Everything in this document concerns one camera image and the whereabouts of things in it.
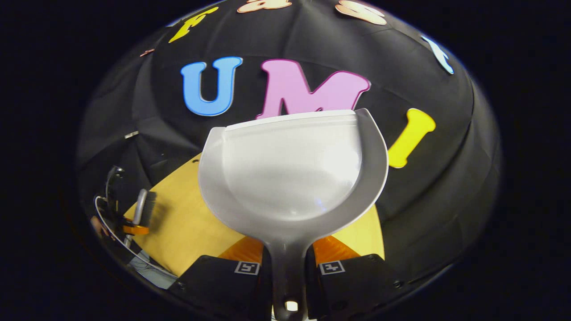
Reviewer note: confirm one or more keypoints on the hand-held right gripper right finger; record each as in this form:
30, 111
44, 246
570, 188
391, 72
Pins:
357, 281

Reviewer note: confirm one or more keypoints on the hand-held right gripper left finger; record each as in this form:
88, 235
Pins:
218, 285

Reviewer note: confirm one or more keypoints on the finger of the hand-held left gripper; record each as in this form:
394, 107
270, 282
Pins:
136, 230

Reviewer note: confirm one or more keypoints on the small grey broom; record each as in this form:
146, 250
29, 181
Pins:
142, 205

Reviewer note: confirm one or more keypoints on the grey dustpan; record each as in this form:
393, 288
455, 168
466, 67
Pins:
290, 178

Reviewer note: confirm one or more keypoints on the wooden desktop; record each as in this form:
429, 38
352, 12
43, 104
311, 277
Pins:
178, 223

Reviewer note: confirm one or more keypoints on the white cloth clip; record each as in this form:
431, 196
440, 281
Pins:
131, 134

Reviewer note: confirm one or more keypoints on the black backdrop cloth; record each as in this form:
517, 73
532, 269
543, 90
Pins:
424, 200

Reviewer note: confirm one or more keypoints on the copper cloth clip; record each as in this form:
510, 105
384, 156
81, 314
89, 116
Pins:
147, 52

